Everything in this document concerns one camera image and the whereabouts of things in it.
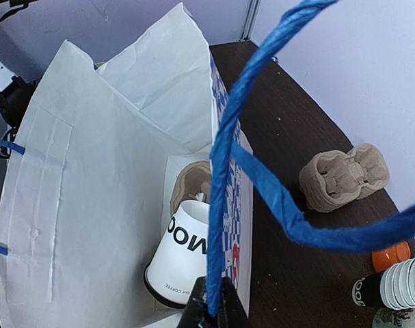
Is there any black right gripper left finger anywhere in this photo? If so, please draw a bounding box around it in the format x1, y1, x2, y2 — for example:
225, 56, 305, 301
176, 277, 216, 328

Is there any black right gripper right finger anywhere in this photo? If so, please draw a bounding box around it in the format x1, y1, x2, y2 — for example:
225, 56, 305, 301
217, 277, 250, 328

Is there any single white paper cup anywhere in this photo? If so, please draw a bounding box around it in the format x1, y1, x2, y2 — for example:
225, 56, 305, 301
144, 200, 210, 309

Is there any blue checkered paper bag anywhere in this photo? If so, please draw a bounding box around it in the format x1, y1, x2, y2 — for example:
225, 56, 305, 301
0, 1, 415, 327

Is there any stack of paper cups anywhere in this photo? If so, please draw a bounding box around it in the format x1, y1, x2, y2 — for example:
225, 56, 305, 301
351, 258, 415, 310

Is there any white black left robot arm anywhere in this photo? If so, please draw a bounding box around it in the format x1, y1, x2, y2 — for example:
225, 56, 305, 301
0, 60, 40, 142

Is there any orange bowl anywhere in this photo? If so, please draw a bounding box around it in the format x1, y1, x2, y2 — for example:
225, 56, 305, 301
371, 241, 411, 273

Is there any brown pulp cup carrier stack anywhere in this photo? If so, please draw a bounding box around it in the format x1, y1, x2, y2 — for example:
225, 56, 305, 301
299, 143, 390, 213

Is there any right aluminium frame post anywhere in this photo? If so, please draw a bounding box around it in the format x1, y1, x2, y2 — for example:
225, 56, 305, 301
239, 0, 260, 42

